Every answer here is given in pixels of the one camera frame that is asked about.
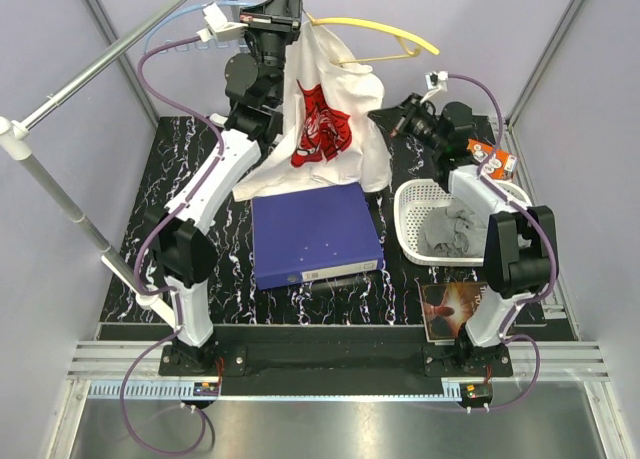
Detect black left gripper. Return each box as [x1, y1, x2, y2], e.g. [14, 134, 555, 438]
[238, 0, 301, 104]

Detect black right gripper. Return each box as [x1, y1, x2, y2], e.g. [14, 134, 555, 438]
[368, 94, 445, 155]

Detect white t shirt red print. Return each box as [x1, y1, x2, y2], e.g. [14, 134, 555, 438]
[232, 23, 392, 202]

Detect yellow plastic hanger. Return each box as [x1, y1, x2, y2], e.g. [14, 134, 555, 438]
[304, 12, 440, 65]

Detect light blue plastic hanger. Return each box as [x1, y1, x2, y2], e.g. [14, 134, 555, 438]
[143, 0, 255, 54]

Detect grey t shirt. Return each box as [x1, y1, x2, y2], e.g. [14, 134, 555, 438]
[417, 199, 487, 258]

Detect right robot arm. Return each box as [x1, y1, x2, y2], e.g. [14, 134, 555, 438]
[367, 93, 558, 376]

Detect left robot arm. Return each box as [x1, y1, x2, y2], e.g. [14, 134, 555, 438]
[140, 0, 303, 375]

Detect white plastic basket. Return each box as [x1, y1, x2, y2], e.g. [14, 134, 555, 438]
[394, 173, 532, 267]

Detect dark brown book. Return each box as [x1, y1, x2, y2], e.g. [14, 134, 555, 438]
[418, 280, 519, 344]

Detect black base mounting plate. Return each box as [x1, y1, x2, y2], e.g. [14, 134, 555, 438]
[70, 324, 513, 402]

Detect metal clothes rack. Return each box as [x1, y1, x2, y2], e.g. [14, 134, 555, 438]
[0, 0, 246, 330]

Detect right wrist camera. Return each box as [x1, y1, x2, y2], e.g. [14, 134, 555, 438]
[420, 71, 449, 104]

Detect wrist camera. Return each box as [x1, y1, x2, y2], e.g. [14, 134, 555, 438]
[197, 3, 247, 43]
[420, 71, 449, 104]

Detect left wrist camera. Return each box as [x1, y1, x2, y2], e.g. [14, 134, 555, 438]
[197, 3, 247, 43]

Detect blue ring binder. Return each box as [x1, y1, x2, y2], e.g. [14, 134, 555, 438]
[251, 183, 384, 290]

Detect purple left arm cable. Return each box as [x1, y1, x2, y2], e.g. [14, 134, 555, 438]
[119, 34, 229, 453]

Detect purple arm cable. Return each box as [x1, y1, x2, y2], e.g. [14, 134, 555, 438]
[444, 71, 559, 410]
[119, 34, 229, 453]

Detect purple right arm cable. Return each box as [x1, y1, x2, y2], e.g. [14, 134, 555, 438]
[444, 71, 559, 410]

